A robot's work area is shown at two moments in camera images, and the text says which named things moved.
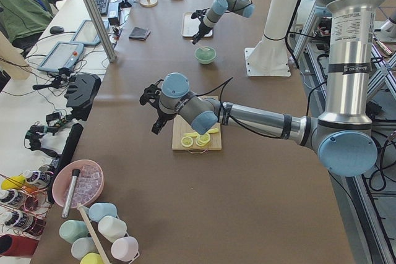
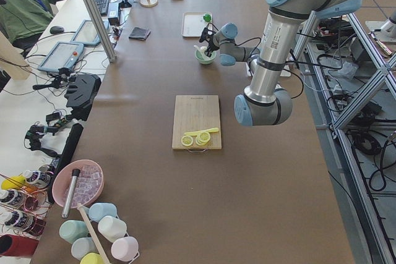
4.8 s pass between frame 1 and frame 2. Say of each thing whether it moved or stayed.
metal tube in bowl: stayed
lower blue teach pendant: stayed
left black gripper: moved
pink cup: stayed
